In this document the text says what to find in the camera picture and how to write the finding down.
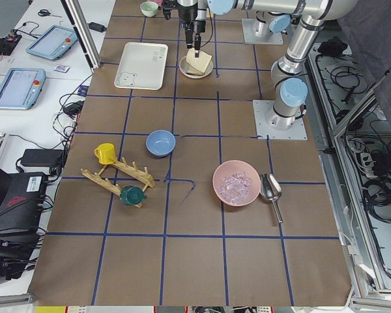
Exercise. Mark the far teach pendant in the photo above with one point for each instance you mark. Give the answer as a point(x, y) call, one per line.
point(52, 44)

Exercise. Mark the grey cloth cover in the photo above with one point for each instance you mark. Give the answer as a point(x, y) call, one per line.
point(368, 31)

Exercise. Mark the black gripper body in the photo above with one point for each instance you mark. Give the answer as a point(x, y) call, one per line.
point(186, 14)

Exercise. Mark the black power brick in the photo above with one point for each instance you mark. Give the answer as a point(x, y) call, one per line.
point(41, 158)

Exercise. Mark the aluminium frame post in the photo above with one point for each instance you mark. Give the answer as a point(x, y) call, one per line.
point(77, 20)

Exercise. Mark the bread slice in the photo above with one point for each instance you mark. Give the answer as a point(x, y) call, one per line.
point(193, 71)
point(198, 59)

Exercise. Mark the dark green mug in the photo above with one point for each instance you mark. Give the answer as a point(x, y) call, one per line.
point(132, 195)

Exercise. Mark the black power adapter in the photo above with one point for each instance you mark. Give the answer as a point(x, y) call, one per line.
point(97, 27)

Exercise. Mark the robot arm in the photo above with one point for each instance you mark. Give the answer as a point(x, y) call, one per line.
point(291, 91)
point(313, 13)

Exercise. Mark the blue bowl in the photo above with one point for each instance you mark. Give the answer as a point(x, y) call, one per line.
point(160, 143)

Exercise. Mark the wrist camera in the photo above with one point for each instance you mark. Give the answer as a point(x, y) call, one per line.
point(167, 7)

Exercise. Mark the green bowl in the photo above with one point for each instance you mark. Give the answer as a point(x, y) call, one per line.
point(149, 8)

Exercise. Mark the near teach pendant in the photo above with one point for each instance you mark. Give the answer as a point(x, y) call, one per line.
point(21, 88)

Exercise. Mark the bread slice on plate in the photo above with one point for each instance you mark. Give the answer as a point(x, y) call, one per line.
point(193, 71)

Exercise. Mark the cream bear tray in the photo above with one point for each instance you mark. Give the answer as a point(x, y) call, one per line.
point(142, 66)

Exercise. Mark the yellow mug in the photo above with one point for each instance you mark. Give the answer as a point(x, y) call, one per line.
point(105, 153)

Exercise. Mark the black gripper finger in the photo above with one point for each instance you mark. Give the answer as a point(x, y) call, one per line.
point(197, 44)
point(189, 39)

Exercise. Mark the cream round plate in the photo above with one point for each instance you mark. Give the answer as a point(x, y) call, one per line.
point(182, 67)

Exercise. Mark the teach pendant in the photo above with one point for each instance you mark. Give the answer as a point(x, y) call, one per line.
point(21, 88)
point(52, 44)

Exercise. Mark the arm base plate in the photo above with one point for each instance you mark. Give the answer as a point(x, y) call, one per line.
point(269, 125)
point(256, 32)

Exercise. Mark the metal scoop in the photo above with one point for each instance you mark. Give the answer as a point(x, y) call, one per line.
point(271, 191)

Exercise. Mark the pink bowl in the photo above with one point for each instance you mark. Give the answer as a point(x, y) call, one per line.
point(236, 183)

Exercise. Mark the black computer box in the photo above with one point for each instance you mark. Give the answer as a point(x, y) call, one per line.
point(20, 195)

